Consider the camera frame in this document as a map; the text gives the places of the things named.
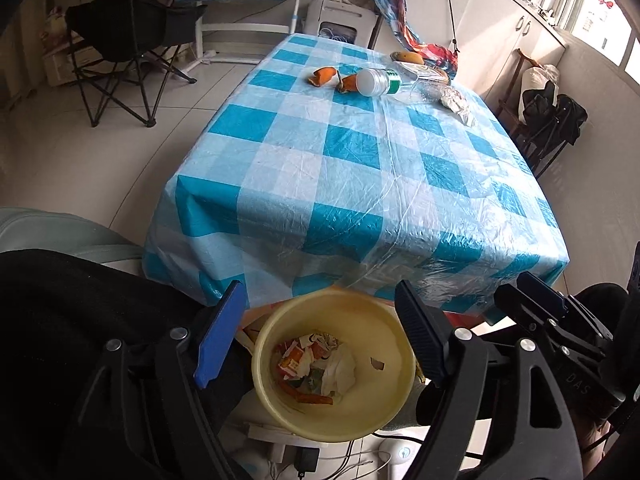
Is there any blue checkered plastic tablecloth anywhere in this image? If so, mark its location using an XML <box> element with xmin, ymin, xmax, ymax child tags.
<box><xmin>143</xmin><ymin>34</ymin><xmax>570</xmax><ymax>314</ymax></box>

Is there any red orange snack bag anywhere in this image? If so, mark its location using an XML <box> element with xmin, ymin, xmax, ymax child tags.
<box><xmin>274</xmin><ymin>333</ymin><xmax>341</xmax><ymax>380</ymax></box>

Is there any small white drawer unit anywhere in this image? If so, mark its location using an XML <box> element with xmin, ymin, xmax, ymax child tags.
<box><xmin>42</xmin><ymin>47</ymin><xmax>112</xmax><ymax>87</ymax></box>

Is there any white power strip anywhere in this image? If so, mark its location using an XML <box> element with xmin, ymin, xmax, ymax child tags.
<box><xmin>246</xmin><ymin>422</ymin><xmax>330</xmax><ymax>464</ymax></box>

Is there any orange peel piece left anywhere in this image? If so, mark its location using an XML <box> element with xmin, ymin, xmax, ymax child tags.
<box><xmin>307</xmin><ymin>67</ymin><xmax>337</xmax><ymax>88</ymax></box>

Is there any dark wooden chair with clothes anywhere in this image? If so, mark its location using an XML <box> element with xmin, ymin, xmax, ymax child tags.
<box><xmin>495</xmin><ymin>49</ymin><xmax>588</xmax><ymax>179</ymax></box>

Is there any clear plastic bottle white cap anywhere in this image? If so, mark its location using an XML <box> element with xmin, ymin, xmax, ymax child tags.
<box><xmin>354</xmin><ymin>65</ymin><xmax>452</xmax><ymax>106</ymax></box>

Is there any white paper towel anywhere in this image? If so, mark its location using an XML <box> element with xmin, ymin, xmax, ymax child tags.
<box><xmin>316</xmin><ymin>344</ymin><xmax>356</xmax><ymax>398</ymax></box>

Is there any orange peel piece front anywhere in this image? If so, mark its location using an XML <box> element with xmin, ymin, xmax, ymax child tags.
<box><xmin>278</xmin><ymin>380</ymin><xmax>333</xmax><ymax>405</ymax></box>

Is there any yellow plastic basin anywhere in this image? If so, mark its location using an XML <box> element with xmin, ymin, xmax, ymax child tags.
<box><xmin>252</xmin><ymin>287</ymin><xmax>416</xmax><ymax>443</ymax></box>

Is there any light green sofa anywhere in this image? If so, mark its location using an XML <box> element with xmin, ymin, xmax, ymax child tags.
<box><xmin>1</xmin><ymin>207</ymin><xmax>143</xmax><ymax>276</ymax></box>

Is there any white wall cabinet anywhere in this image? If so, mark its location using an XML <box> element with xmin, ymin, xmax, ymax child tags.
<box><xmin>406</xmin><ymin>0</ymin><xmax>566</xmax><ymax>103</ymax></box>

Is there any white printed plastic wrapper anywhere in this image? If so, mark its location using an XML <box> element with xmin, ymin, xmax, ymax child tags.
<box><xmin>439</xmin><ymin>86</ymin><xmax>475</xmax><ymax>127</ymax></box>

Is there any colourful patterned bag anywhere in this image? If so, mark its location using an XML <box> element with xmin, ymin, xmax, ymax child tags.
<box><xmin>373</xmin><ymin>0</ymin><xmax>460</xmax><ymax>81</ymax></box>

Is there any black folding camping chair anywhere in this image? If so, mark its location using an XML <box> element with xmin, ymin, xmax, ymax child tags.
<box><xmin>65</xmin><ymin>0</ymin><xmax>206</xmax><ymax>128</ymax></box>

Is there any blue white study desk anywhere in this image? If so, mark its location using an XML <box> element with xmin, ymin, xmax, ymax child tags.
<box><xmin>167</xmin><ymin>0</ymin><xmax>302</xmax><ymax>70</ymax></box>

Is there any white plastic stool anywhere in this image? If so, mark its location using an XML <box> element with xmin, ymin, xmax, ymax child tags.
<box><xmin>304</xmin><ymin>0</ymin><xmax>376</xmax><ymax>48</ymax></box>

